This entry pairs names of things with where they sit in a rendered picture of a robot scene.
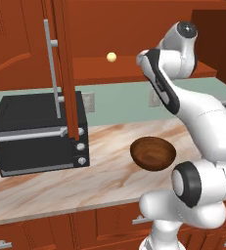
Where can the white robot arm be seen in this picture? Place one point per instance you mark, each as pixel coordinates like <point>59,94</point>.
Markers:
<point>205,130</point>

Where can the brown wooden bowl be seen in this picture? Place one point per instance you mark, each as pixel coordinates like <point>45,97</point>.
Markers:
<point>152,154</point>

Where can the pale yellow sweet potato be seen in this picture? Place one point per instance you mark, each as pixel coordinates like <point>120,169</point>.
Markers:
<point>111,57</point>

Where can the red-brown open cabinet door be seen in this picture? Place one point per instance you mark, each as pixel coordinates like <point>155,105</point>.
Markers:
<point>65,65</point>

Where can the red-brown base cabinet door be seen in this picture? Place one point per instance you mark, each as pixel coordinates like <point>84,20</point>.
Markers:
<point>26,236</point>

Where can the grey toaster oven knob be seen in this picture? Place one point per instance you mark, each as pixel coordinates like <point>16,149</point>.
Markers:
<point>81,146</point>
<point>82,160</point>
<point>81,131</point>

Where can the black toaster oven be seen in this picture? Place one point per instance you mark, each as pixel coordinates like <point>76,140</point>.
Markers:
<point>26,114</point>

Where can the red-brown drawer front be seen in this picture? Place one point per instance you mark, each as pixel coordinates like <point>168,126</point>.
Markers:
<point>117,221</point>

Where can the grey wall outlet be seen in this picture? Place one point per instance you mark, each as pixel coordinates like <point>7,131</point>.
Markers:
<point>153,99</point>
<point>88,102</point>

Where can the red-brown open wall cabinet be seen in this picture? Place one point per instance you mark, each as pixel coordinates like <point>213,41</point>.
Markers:
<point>124,29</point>

